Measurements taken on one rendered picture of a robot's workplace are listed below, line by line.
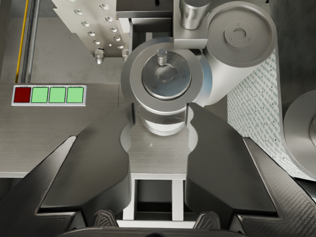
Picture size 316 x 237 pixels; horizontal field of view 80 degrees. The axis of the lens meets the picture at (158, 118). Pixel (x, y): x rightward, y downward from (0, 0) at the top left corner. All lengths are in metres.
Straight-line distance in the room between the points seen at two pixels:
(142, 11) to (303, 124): 0.30
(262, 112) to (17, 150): 0.71
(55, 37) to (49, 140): 1.77
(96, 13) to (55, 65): 1.71
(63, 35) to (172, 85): 2.12
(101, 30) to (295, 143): 0.53
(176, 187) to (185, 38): 0.46
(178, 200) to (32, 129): 0.53
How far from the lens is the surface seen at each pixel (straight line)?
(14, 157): 0.78
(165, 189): 0.71
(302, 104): 0.37
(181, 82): 0.29
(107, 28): 0.60
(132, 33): 0.36
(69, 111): 0.70
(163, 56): 0.27
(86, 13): 0.57
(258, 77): 0.42
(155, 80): 0.29
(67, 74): 2.14
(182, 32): 0.31
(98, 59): 0.70
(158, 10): 0.34
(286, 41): 0.64
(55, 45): 2.34
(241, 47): 0.35
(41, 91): 0.76
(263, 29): 0.39
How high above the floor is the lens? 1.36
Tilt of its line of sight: 9 degrees down
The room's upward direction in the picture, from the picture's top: 179 degrees counter-clockwise
